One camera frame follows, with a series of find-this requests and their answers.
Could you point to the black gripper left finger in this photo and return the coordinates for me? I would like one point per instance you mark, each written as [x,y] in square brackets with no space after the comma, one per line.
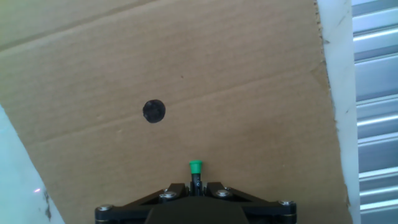
[140,202]

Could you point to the black round dot mark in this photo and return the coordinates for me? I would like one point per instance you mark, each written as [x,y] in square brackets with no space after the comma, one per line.
[154,111]

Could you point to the black screwdriver green cap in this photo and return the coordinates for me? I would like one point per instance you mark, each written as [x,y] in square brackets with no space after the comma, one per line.
[196,168]

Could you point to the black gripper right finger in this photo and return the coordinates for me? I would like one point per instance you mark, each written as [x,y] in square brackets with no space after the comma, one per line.
[258,202]

